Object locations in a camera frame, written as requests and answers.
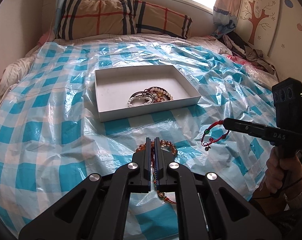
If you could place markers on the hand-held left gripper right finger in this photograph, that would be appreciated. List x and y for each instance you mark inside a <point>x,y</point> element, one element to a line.
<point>157,165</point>

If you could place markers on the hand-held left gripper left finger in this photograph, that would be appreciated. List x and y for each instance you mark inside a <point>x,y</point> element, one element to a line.
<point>148,165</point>

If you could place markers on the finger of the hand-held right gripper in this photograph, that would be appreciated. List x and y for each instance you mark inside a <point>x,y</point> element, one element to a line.
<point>243,127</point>

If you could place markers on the silver bangle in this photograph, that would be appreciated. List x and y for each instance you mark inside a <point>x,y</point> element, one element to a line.
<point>134,95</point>

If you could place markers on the white shallow cardboard box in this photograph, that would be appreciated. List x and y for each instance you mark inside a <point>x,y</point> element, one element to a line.
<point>116,87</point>

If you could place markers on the person's right forearm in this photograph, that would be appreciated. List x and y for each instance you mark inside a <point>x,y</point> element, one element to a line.
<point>298,192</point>

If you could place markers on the person's right hand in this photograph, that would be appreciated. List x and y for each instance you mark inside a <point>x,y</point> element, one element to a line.
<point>273,170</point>

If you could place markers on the pink floral cloth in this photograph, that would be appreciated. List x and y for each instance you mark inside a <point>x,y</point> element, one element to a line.
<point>243,61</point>

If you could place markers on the pile of dark clothes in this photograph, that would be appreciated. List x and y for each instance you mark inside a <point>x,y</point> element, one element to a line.
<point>250,52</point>

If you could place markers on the blue checked plastic sheet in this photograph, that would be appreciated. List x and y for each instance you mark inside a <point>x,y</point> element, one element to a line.
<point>53,130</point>

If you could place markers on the plaid pillow with dark corner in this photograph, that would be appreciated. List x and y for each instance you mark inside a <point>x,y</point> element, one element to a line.
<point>163,17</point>

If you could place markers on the plaid pillow with beige centre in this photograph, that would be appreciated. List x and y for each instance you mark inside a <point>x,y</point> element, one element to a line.
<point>96,15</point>

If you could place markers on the brown tree wall sticker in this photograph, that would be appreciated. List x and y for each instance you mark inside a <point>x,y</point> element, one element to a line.
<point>255,20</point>

